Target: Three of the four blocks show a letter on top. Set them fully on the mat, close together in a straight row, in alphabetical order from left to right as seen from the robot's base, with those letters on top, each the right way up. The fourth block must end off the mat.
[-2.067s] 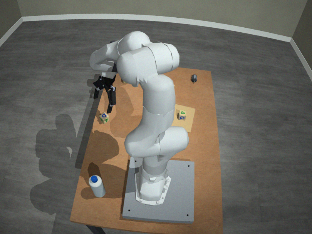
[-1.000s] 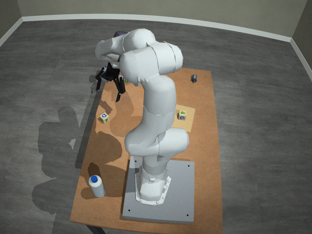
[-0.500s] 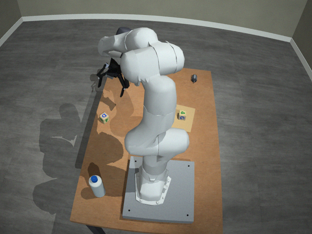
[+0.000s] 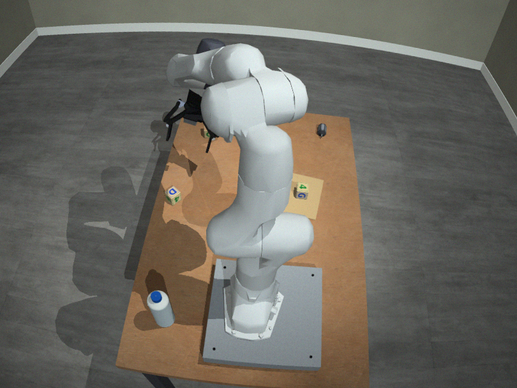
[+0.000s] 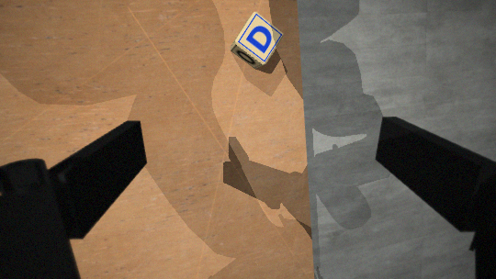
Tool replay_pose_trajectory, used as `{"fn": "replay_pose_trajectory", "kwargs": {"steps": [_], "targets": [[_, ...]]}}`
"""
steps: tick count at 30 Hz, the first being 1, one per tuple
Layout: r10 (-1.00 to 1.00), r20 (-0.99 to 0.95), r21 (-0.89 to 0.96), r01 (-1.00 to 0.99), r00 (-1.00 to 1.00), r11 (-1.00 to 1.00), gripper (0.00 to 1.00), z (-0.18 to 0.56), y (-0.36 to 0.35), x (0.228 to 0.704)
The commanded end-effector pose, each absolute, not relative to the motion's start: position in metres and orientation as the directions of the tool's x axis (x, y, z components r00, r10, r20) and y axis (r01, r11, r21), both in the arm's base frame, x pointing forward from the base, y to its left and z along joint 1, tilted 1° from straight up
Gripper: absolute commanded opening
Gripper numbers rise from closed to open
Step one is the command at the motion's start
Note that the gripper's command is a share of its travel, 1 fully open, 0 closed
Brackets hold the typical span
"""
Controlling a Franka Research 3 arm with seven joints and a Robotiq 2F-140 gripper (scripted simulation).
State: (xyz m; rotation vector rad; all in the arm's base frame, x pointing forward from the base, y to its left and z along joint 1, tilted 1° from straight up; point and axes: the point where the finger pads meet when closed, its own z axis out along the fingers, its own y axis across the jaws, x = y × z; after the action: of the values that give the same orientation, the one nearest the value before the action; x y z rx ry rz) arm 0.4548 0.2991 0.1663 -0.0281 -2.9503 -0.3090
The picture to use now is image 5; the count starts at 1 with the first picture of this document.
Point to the wooden letter block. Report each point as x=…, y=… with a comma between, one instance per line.
x=257, y=41

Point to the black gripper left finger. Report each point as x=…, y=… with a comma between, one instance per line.
x=38, y=205

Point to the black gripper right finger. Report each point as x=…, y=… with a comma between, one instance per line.
x=459, y=184

